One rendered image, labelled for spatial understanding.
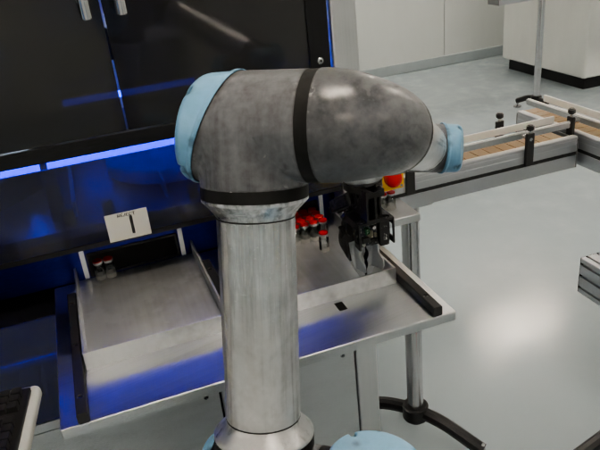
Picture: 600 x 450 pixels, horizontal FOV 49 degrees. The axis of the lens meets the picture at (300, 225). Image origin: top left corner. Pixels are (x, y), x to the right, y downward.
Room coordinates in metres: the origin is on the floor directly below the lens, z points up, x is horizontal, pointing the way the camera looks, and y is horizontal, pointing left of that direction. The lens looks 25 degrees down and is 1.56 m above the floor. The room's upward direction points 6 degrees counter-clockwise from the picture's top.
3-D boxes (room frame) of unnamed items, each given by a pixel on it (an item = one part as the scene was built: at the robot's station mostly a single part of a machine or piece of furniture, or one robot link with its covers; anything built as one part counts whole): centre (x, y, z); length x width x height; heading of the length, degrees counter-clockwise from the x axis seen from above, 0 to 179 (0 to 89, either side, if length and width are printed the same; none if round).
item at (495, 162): (1.66, -0.44, 0.92); 0.69 x 0.16 x 0.16; 107
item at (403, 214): (1.48, -0.21, 0.87); 0.14 x 0.13 x 0.02; 17
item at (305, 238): (1.33, 0.02, 0.90); 0.18 x 0.02 x 0.05; 107
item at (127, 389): (1.13, 0.14, 0.87); 0.70 x 0.48 x 0.02; 107
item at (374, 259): (1.11, -0.14, 0.95); 0.06 x 0.03 x 0.09; 17
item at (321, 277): (1.25, 0.00, 0.90); 0.34 x 0.26 x 0.04; 17
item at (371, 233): (1.10, -0.12, 1.05); 0.09 x 0.08 x 0.12; 17
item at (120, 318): (1.15, 0.32, 0.90); 0.34 x 0.26 x 0.04; 17
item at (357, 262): (1.10, -0.11, 0.95); 0.06 x 0.03 x 0.09; 17
